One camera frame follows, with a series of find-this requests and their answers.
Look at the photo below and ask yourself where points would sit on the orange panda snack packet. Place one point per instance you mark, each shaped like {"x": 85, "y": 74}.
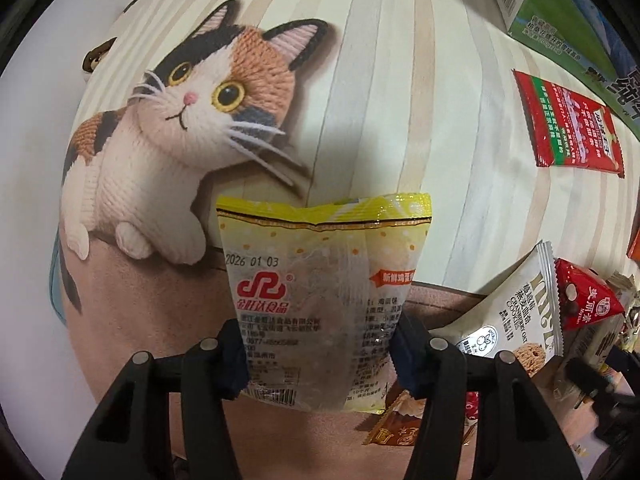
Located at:
{"x": 634, "y": 245}

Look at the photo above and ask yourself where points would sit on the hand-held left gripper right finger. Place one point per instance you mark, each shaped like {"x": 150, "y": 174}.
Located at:
{"x": 407, "y": 355}

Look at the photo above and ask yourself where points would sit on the brown cookie packet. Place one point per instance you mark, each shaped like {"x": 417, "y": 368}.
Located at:
{"x": 395, "y": 432}

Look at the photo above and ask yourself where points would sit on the beige snack packet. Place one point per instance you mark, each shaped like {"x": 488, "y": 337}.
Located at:
{"x": 626, "y": 287}

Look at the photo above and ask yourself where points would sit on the red triangular snack packet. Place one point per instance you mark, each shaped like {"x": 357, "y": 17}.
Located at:
{"x": 585, "y": 295}

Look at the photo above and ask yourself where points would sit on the printed cat blanket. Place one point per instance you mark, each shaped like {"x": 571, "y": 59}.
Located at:
{"x": 400, "y": 110}

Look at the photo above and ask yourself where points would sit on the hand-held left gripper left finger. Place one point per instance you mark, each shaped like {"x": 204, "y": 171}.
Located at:
{"x": 232, "y": 360}

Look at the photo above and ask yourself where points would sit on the white oat cookie packet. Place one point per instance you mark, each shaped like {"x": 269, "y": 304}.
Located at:
{"x": 520, "y": 310}

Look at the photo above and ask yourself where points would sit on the red green snack packet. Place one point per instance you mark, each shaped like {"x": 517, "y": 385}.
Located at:
{"x": 570, "y": 125}

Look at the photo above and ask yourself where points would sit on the cardboard box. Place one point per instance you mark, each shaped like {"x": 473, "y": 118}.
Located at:
{"x": 560, "y": 25}

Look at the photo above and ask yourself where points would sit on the yellow clear cake packet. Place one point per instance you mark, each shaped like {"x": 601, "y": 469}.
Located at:
{"x": 320, "y": 270}

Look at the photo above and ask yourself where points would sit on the bear print pillow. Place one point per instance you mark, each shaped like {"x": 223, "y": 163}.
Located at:
{"x": 97, "y": 55}

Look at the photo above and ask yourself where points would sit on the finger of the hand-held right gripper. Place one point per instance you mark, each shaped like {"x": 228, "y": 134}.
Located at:
{"x": 617, "y": 420}
{"x": 587, "y": 375}

